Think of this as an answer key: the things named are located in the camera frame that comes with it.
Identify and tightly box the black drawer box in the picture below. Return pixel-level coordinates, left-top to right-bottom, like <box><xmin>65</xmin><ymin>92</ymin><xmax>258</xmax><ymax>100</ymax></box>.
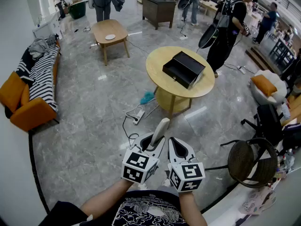
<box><xmin>162</xmin><ymin>50</ymin><xmax>206</xmax><ymax>90</ymax></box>

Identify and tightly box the oval wooden coffee table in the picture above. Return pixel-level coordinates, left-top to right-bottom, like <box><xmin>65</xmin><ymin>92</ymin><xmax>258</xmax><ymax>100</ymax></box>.
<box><xmin>91</xmin><ymin>19</ymin><xmax>131</xmax><ymax>66</ymax></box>

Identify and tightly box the light wooden table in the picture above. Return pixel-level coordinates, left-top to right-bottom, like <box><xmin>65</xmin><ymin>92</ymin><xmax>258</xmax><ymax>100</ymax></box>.
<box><xmin>198</xmin><ymin>0</ymin><xmax>221</xmax><ymax>20</ymax></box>

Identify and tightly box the teal duster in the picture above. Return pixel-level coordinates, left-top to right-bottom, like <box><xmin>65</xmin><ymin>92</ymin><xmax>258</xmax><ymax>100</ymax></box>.
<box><xmin>140</xmin><ymin>90</ymin><xmax>157</xmax><ymax>105</ymax></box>

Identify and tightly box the white handheld stick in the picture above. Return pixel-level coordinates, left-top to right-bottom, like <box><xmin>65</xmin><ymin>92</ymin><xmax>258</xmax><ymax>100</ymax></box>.
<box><xmin>150</xmin><ymin>118</ymin><xmax>170</xmax><ymax>148</ymax></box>

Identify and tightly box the black office chair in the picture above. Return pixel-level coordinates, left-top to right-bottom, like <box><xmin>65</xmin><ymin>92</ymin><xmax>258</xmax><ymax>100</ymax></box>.
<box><xmin>241</xmin><ymin>104</ymin><xmax>284</xmax><ymax>148</ymax></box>

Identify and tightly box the round wooden table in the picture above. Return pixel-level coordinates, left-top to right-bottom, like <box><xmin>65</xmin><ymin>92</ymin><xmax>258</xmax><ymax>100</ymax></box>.
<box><xmin>145</xmin><ymin>46</ymin><xmax>216</xmax><ymax>120</ymax></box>

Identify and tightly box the orange cushion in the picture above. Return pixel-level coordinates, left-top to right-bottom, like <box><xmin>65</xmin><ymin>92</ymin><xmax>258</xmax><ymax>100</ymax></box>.
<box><xmin>250</xmin><ymin>74</ymin><xmax>277</xmax><ymax>97</ymax></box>

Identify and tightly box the pink patterned bag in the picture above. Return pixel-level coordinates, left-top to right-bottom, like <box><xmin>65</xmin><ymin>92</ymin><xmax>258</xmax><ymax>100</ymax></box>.
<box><xmin>239</xmin><ymin>186</ymin><xmax>277</xmax><ymax>216</ymax></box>

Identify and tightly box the black white striped blanket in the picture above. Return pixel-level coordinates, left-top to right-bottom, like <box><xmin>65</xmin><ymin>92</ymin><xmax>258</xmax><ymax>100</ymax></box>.
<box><xmin>15</xmin><ymin>45</ymin><xmax>59</xmax><ymax>113</ymax></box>

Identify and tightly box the white shell armchair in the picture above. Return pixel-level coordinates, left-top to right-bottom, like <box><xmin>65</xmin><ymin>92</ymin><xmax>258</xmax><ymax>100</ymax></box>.
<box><xmin>249</xmin><ymin>69</ymin><xmax>288</xmax><ymax>106</ymax></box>

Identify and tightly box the grey clothes pile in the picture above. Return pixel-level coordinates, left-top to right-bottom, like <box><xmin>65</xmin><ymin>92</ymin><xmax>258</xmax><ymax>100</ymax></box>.
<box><xmin>28</xmin><ymin>33</ymin><xmax>59</xmax><ymax>58</ymax></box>

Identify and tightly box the white low cabinet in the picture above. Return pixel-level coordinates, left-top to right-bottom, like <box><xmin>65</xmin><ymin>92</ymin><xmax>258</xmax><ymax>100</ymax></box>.
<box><xmin>32</xmin><ymin>10</ymin><xmax>61</xmax><ymax>39</ymax></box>

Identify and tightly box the dark wooden cabinet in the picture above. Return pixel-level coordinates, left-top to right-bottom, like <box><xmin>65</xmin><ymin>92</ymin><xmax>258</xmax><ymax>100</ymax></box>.
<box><xmin>142</xmin><ymin>0</ymin><xmax>176</xmax><ymax>30</ymax></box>

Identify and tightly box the dark green tub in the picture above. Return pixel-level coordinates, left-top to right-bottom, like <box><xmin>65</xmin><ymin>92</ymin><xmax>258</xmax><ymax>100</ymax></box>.
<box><xmin>68</xmin><ymin>0</ymin><xmax>87</xmax><ymax>20</ymax></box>

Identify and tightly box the orange sofa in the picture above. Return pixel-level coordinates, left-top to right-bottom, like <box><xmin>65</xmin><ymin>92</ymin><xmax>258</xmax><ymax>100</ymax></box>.
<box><xmin>0</xmin><ymin>39</ymin><xmax>62</xmax><ymax>133</ymax></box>

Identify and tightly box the dark slatted table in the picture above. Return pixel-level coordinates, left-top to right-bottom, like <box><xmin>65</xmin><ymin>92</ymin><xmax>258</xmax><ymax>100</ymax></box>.
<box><xmin>269</xmin><ymin>38</ymin><xmax>297</xmax><ymax>67</ymax></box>

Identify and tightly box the person's left forearm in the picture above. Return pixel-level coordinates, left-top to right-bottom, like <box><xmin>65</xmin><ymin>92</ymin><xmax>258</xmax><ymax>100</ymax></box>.
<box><xmin>79</xmin><ymin>179</ymin><xmax>137</xmax><ymax>218</ymax></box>

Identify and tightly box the person's black printed t-shirt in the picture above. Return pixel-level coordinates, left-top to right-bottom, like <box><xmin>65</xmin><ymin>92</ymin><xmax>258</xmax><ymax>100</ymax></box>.
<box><xmin>39</xmin><ymin>189</ymin><xmax>189</xmax><ymax>226</ymax></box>

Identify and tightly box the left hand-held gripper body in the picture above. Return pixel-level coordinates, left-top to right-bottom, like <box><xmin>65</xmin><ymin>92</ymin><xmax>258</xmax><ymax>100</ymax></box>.
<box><xmin>121</xmin><ymin>132</ymin><xmax>166</xmax><ymax>185</ymax></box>

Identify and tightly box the person's right forearm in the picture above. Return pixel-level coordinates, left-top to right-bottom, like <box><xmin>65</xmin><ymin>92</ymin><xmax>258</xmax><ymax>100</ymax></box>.
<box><xmin>178</xmin><ymin>190</ymin><xmax>208</xmax><ymax>226</ymax></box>

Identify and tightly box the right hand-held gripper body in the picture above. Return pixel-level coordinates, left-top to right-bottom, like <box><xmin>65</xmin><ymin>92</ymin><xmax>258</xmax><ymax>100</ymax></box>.
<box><xmin>167</xmin><ymin>137</ymin><xmax>206</xmax><ymax>193</ymax></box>

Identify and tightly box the dark wicker chair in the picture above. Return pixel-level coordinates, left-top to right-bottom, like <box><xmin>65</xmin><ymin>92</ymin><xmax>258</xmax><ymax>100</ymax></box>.
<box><xmin>204</xmin><ymin>137</ymin><xmax>279</xmax><ymax>189</ymax></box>

